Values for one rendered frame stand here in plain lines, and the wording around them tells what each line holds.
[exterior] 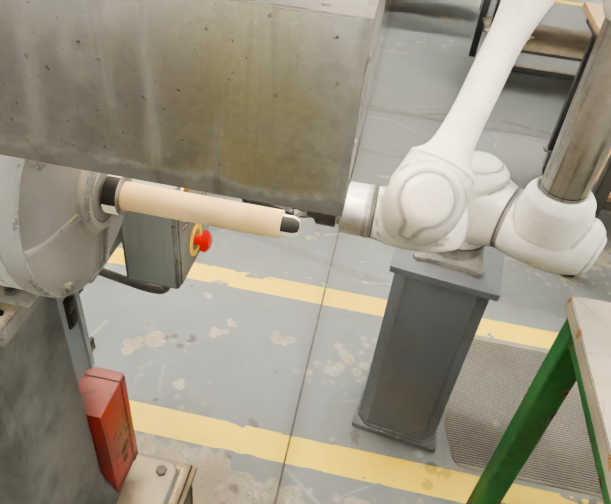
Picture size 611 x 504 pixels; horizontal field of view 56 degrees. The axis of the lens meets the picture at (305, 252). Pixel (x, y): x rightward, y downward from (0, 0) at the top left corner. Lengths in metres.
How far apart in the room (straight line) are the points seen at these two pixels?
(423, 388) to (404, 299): 0.34
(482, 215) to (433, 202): 0.65
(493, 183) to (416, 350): 0.54
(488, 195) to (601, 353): 0.47
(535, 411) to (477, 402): 0.85
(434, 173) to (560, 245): 0.65
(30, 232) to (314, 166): 0.31
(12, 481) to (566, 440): 1.69
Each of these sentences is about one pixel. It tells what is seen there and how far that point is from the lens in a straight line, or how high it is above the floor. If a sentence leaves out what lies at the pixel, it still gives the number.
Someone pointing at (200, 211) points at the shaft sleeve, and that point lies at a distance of 0.64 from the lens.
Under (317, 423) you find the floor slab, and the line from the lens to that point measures 1.98.
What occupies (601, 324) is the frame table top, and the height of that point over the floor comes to 0.93.
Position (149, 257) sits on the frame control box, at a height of 0.99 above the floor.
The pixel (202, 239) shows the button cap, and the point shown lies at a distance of 1.03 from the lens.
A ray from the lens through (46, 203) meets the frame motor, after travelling 0.62.
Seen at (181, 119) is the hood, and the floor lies 1.44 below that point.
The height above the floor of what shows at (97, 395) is 0.62.
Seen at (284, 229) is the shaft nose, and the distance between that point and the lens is 0.62.
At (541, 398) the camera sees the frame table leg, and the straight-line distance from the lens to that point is 1.30.
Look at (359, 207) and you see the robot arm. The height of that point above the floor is 1.10.
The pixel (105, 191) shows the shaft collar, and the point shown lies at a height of 1.26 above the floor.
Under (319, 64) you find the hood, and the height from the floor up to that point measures 1.50.
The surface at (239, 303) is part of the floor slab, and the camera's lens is 2.31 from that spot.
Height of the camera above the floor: 1.63
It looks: 40 degrees down
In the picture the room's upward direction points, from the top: 7 degrees clockwise
